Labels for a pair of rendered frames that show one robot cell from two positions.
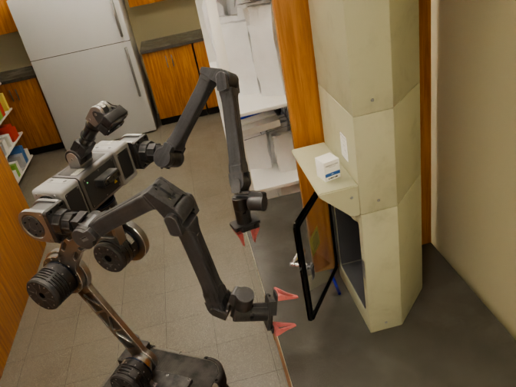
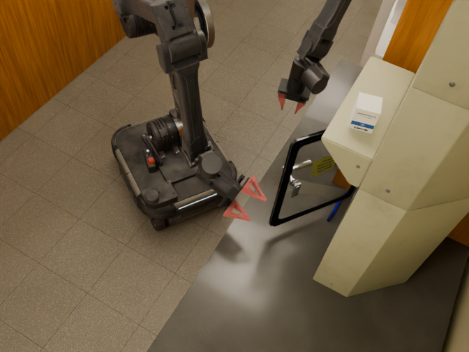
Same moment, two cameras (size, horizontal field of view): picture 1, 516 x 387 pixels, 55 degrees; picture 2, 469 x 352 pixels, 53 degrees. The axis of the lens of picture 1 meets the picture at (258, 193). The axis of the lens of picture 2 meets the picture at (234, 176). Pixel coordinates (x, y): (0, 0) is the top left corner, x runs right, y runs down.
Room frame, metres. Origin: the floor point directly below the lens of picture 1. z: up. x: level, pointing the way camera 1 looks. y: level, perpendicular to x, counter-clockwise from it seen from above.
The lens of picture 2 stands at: (0.50, -0.32, 2.24)
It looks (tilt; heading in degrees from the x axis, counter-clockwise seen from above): 53 degrees down; 27
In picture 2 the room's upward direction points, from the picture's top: 8 degrees clockwise
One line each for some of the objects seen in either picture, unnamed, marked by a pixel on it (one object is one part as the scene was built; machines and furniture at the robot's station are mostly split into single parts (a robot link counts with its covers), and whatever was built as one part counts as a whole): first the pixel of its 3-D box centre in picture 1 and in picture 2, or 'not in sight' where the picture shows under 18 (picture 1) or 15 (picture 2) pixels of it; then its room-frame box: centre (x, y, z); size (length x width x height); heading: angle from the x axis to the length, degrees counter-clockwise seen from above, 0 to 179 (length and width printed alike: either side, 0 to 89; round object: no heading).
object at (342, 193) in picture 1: (323, 180); (365, 118); (1.34, -0.21, 1.46); 0.32 x 0.11 x 0.10; 5
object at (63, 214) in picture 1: (67, 222); not in sight; (1.42, 0.62, 1.45); 0.09 x 0.08 x 0.12; 152
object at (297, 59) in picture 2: (241, 203); (301, 68); (1.59, 0.06, 1.29); 0.07 x 0.06 x 0.07; 63
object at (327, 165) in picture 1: (327, 167); (365, 112); (1.27, -0.21, 1.54); 0.05 x 0.05 x 0.06; 18
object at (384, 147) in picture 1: (382, 203); (417, 186); (1.35, -0.39, 1.32); 0.32 x 0.25 x 0.77; 5
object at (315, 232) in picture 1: (317, 249); (325, 172); (1.36, -0.16, 1.19); 0.30 x 0.01 x 0.40; 149
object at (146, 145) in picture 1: (150, 151); not in sight; (1.86, 0.39, 1.45); 0.09 x 0.08 x 0.12; 152
